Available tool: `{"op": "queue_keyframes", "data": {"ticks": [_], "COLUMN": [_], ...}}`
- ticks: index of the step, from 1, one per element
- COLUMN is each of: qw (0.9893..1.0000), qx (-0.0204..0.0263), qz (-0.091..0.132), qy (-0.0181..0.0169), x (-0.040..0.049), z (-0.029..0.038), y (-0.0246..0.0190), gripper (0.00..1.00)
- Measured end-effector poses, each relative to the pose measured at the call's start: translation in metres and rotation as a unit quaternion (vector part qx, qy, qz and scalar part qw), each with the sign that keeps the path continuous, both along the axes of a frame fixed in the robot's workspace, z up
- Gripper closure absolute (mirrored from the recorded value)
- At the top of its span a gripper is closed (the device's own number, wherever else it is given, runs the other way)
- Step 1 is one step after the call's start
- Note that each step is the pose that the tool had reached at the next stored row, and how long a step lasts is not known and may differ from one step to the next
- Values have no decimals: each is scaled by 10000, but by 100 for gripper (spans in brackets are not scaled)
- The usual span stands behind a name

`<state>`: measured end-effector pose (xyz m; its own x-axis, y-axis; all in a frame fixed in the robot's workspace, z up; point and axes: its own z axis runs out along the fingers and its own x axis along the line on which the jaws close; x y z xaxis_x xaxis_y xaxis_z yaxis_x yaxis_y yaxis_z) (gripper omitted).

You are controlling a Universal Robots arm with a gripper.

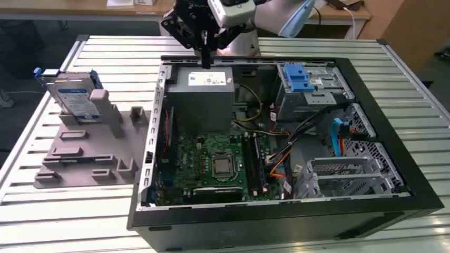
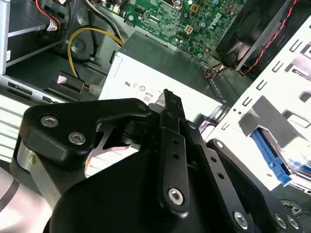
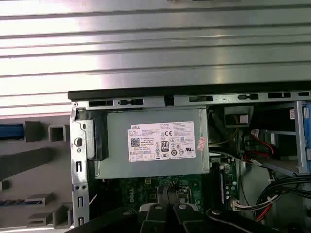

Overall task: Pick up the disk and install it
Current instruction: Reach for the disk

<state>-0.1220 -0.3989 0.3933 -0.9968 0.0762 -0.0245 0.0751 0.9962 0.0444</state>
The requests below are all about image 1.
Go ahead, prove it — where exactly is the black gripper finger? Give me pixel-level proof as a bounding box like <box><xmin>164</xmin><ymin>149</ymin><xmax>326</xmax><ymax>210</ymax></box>
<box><xmin>207</xmin><ymin>23</ymin><xmax>247</xmax><ymax>70</ymax></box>
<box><xmin>160</xmin><ymin>9</ymin><xmax>210</xmax><ymax>70</ymax></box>

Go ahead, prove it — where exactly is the hard disk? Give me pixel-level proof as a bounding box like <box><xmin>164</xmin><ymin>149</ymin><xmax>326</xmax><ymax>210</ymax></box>
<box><xmin>33</xmin><ymin>67</ymin><xmax>103</xmax><ymax>124</ymax></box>

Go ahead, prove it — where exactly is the blue data wire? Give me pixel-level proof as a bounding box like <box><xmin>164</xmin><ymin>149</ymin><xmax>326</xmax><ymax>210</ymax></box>
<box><xmin>330</xmin><ymin>118</ymin><xmax>354</xmax><ymax>159</ymax></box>

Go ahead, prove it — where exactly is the red orange power wire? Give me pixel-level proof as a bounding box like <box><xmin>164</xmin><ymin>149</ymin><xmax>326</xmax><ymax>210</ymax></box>
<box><xmin>338</xmin><ymin>125</ymin><xmax>377</xmax><ymax>142</ymax></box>

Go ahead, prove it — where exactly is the metal disk bay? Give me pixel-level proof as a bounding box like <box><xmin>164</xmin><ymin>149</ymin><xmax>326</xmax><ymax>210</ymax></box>
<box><xmin>294</xmin><ymin>155</ymin><xmax>402</xmax><ymax>200</ymax></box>

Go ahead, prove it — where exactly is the white flat box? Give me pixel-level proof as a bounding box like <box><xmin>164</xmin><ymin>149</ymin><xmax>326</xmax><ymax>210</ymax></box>
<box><xmin>107</xmin><ymin>0</ymin><xmax>136</xmax><ymax>10</ymax></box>

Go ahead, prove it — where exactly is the blue drive latch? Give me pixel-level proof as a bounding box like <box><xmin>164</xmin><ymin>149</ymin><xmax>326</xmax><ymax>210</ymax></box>
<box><xmin>283</xmin><ymin>64</ymin><xmax>315</xmax><ymax>92</ymax></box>

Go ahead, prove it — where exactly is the grey power supply unit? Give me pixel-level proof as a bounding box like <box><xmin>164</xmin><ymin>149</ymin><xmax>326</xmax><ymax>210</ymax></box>
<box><xmin>164</xmin><ymin>65</ymin><xmax>235</xmax><ymax>135</ymax></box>

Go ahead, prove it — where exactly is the wooden desk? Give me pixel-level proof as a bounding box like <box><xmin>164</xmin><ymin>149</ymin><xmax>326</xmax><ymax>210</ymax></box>
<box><xmin>0</xmin><ymin>0</ymin><xmax>374</xmax><ymax>40</ymax></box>

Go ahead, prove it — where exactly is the metal drive cage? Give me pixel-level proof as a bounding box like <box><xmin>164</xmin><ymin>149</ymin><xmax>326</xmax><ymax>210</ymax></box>
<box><xmin>274</xmin><ymin>63</ymin><xmax>354</xmax><ymax>122</ymax></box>

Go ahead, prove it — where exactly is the dark brown case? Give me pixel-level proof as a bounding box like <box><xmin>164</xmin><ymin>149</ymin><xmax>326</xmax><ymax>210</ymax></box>
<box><xmin>325</xmin><ymin>0</ymin><xmax>363</xmax><ymax>11</ymax></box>

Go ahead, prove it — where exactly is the green motherboard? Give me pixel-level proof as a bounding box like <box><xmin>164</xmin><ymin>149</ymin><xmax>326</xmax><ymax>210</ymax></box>
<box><xmin>154</xmin><ymin>133</ymin><xmax>282</xmax><ymax>206</ymax></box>

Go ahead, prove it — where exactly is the CPU socket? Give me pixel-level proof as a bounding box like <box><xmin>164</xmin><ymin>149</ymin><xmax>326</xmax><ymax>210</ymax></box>
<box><xmin>208</xmin><ymin>151</ymin><xmax>240</xmax><ymax>183</ymax></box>

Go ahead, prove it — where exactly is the black chair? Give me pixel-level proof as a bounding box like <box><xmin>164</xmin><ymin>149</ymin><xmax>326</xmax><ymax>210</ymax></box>
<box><xmin>0</xmin><ymin>20</ymin><xmax>46</xmax><ymax>80</ymax></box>

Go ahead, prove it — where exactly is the silver CPU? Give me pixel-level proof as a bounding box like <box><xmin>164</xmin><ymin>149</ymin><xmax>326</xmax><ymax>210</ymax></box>
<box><xmin>212</xmin><ymin>158</ymin><xmax>235</xmax><ymax>176</ymax></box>

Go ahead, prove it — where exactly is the grey parts rack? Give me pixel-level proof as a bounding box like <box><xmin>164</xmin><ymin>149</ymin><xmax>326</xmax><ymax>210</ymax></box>
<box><xmin>33</xmin><ymin>89</ymin><xmax>152</xmax><ymax>189</ymax></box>

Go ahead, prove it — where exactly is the wooden cabinet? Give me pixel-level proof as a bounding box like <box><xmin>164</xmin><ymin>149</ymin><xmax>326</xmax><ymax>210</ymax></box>
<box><xmin>358</xmin><ymin>0</ymin><xmax>450</xmax><ymax>77</ymax></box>

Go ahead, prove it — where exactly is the white stand foot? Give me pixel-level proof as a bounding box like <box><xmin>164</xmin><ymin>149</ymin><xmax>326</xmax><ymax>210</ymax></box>
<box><xmin>0</xmin><ymin>88</ymin><xmax>16</xmax><ymax>109</ymax></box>

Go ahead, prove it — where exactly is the black graphics card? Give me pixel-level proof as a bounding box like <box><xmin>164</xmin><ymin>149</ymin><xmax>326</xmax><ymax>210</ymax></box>
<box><xmin>182</xmin><ymin>186</ymin><xmax>246</xmax><ymax>203</ymax></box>

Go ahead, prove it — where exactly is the black PC case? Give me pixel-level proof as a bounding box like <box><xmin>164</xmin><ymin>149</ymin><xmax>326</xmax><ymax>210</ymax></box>
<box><xmin>126</xmin><ymin>54</ymin><xmax>445</xmax><ymax>251</ymax></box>

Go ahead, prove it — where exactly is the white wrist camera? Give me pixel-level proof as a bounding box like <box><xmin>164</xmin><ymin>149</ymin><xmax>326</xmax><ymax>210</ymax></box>
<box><xmin>207</xmin><ymin>0</ymin><xmax>256</xmax><ymax>28</ymax></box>

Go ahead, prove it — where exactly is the yellow black wire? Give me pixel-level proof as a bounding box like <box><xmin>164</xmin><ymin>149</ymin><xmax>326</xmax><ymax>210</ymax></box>
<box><xmin>231</xmin><ymin>83</ymin><xmax>266</xmax><ymax>124</ymax></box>

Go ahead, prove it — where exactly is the black cable bundle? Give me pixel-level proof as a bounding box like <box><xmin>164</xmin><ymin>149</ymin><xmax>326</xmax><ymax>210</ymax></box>
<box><xmin>274</xmin><ymin>106</ymin><xmax>334</xmax><ymax>159</ymax></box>

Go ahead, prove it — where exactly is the orange wire bundle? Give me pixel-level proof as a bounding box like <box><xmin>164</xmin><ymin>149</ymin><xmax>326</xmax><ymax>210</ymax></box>
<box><xmin>267</xmin><ymin>142</ymin><xmax>293</xmax><ymax>185</ymax></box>

